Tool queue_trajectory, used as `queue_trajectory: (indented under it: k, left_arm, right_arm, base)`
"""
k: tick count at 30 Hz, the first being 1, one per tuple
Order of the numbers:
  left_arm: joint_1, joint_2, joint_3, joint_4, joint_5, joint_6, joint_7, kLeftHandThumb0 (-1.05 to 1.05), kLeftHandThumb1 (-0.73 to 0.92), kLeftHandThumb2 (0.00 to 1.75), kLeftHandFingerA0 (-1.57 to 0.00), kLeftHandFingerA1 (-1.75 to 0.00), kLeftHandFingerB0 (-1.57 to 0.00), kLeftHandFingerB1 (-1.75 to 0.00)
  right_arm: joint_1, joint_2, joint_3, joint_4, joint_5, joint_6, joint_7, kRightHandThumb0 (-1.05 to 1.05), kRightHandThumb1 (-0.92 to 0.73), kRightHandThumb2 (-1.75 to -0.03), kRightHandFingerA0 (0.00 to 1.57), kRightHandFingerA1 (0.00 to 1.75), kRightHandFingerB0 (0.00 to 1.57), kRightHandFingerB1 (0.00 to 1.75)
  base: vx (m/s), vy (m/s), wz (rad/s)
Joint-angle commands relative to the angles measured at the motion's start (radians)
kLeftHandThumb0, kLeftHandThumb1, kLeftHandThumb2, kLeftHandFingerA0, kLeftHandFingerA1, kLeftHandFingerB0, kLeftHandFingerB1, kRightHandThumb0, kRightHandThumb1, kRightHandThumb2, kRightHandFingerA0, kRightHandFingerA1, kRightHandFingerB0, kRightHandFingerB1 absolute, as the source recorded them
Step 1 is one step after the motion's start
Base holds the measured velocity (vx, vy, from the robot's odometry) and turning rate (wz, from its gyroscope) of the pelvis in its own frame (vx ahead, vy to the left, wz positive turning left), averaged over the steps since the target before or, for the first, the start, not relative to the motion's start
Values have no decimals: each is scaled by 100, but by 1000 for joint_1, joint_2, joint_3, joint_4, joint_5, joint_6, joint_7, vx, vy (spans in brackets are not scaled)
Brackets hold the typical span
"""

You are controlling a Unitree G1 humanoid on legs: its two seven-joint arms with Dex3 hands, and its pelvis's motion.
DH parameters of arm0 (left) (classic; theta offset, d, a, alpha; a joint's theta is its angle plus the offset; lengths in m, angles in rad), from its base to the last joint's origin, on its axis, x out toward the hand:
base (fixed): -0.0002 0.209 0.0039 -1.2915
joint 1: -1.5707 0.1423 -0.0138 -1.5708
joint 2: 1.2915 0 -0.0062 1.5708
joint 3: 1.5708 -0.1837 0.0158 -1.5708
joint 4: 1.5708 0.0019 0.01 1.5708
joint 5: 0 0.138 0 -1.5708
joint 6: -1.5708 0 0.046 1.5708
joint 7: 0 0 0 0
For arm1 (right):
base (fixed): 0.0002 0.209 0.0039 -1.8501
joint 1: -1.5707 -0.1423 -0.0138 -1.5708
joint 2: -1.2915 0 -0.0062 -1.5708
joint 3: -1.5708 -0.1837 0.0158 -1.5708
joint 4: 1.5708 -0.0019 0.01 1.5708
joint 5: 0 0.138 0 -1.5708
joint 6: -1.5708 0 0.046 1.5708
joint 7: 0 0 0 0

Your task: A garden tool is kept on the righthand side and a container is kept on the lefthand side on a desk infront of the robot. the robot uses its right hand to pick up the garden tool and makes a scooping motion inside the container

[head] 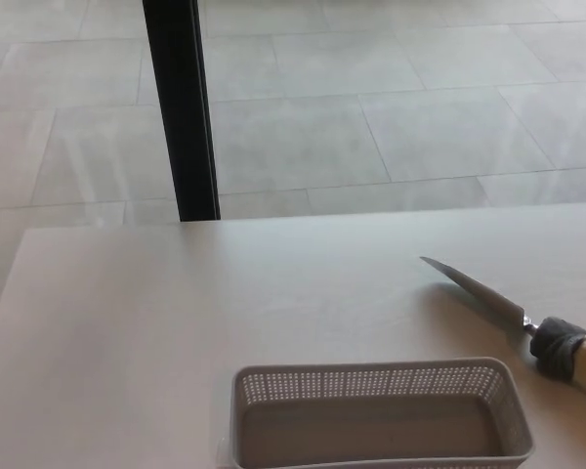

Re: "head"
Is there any steel garden trowel wooden handle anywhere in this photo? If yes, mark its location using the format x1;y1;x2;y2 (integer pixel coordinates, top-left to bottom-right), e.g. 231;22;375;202
419;255;586;403

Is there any black vertical frame post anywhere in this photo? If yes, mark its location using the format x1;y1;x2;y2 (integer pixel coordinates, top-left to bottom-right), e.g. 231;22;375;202
142;0;222;224

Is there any grey perforated plastic basket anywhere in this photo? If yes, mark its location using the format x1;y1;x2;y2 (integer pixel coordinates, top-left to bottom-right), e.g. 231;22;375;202
218;357;536;469

